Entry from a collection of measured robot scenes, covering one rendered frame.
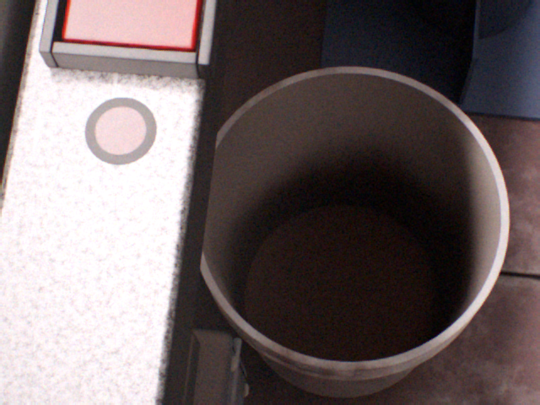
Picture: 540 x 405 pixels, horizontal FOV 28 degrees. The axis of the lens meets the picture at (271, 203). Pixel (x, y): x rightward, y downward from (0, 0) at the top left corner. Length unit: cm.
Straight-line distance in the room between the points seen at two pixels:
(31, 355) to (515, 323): 100
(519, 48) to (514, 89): 6
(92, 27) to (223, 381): 18
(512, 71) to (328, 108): 41
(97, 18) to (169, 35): 3
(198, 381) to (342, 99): 64
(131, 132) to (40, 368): 11
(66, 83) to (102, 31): 3
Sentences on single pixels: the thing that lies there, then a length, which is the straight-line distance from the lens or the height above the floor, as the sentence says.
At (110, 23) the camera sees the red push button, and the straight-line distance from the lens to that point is 50.
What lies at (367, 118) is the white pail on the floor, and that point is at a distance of 118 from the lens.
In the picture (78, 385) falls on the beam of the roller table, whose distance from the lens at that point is 46.
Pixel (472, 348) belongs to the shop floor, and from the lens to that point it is 140.
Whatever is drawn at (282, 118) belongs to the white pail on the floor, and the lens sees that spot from 114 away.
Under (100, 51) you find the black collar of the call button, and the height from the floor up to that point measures 93.
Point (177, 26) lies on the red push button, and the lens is 49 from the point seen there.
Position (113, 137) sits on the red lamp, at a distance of 49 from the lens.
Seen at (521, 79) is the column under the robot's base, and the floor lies 1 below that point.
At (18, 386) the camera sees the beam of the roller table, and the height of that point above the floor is 91.
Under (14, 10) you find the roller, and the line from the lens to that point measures 53.
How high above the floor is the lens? 136
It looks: 72 degrees down
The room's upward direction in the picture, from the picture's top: 8 degrees counter-clockwise
